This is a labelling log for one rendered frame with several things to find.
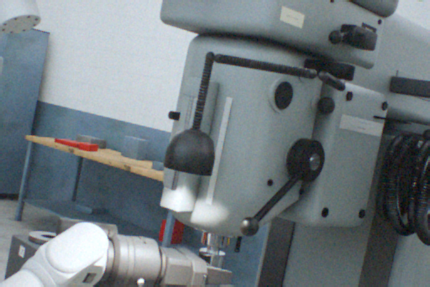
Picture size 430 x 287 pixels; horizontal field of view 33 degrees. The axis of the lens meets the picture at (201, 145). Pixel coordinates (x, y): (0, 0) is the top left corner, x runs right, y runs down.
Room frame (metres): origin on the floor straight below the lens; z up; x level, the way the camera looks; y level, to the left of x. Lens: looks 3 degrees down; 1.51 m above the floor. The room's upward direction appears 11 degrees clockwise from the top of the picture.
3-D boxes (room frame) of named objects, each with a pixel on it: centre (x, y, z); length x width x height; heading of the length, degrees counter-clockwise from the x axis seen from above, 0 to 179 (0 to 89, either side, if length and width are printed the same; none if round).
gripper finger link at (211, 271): (1.20, -0.07, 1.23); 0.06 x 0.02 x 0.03; 114
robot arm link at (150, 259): (1.20, 0.03, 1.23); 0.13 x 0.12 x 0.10; 24
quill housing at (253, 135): (1.24, -0.06, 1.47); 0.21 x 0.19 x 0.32; 49
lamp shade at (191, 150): (1.05, 0.01, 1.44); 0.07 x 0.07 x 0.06
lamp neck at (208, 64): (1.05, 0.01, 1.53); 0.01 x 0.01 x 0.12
